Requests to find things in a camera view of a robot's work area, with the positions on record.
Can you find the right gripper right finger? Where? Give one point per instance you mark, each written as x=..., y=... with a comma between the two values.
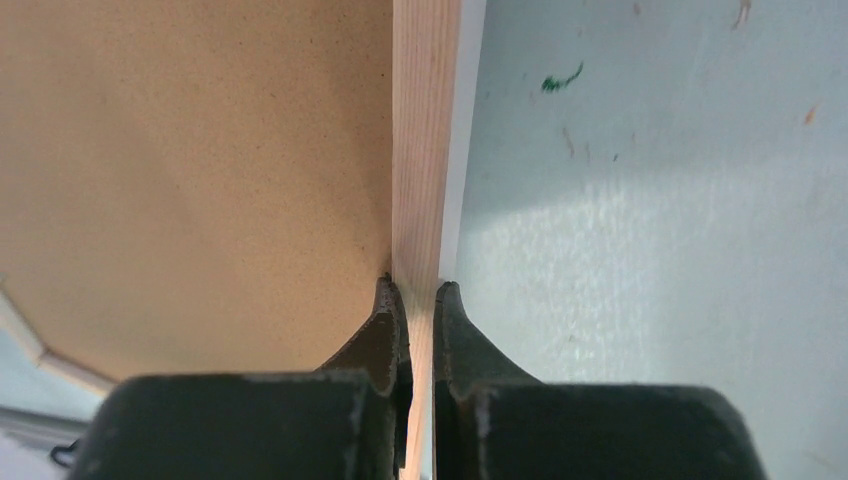
x=493, y=420

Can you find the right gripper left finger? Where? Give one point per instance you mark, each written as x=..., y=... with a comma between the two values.
x=348, y=419

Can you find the wooden picture frame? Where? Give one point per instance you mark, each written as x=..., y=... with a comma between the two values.
x=424, y=54

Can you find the brown backing board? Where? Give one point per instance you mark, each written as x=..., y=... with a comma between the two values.
x=195, y=185

